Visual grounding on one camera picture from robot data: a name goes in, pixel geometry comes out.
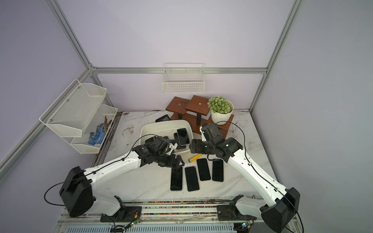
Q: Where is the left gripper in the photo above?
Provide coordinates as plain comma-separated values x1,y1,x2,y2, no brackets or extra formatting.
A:
154,151,185,167

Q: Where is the dark phone bottom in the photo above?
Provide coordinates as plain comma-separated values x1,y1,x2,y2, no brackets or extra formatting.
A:
174,133,186,150

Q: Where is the clear case phone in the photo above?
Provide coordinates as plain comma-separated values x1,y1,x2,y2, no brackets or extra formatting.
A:
170,167,183,191

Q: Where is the white plastic storage box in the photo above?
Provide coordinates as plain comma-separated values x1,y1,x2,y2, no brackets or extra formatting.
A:
136,119,194,146

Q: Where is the light blue case phone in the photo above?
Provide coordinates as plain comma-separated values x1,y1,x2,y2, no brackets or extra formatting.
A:
196,158,211,182

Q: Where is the pink case phone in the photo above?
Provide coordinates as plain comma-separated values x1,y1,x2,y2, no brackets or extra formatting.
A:
185,166,200,192

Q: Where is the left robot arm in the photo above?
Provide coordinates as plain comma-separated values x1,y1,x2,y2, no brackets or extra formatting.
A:
59,136,185,217

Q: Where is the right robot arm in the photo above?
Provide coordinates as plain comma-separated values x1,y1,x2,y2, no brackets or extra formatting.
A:
189,123,300,233

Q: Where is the blue yellow garden rake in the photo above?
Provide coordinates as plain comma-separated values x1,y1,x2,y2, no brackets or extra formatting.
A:
188,154,202,163

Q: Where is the brown wooden tiered stand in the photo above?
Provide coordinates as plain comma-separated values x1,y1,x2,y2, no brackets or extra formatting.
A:
166,95,234,136

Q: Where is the black plastic scoop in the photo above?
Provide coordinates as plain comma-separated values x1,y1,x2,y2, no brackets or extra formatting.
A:
155,114,170,122

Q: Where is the white pot green plant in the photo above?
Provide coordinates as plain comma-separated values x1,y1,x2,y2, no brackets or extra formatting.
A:
207,96,234,125

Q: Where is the blue cloth in shelf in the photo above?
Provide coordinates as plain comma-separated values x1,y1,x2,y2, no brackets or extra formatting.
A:
88,123,106,146

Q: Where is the white mesh two-tier shelf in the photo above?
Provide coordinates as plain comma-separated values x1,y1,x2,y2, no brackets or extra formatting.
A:
39,79,118,154

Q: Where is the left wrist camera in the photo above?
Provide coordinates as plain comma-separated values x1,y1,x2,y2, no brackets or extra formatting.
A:
145,136,174,155

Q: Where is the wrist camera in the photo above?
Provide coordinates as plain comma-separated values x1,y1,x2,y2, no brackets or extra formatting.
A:
145,136,174,155
200,123,225,144

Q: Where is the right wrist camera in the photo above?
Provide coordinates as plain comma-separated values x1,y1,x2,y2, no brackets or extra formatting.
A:
200,123,225,144

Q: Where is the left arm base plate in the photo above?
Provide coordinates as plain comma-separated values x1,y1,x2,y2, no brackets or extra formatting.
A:
100,206,142,223

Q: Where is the white wire wall basket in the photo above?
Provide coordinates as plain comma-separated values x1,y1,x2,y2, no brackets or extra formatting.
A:
161,63,206,93

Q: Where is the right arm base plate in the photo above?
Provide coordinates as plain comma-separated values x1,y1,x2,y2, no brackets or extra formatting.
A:
216,205,257,221

